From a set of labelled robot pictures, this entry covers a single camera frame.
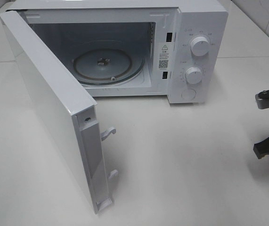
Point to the lower white microwave knob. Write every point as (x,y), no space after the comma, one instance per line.
(193,75)

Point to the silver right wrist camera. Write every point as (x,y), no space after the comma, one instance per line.
(261,103)

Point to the glass microwave turntable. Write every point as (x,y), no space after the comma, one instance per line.
(107,66)

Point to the upper white microwave knob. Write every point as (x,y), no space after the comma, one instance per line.
(199,45)

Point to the white microwave knob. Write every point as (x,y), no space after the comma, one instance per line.
(193,75)
(199,45)

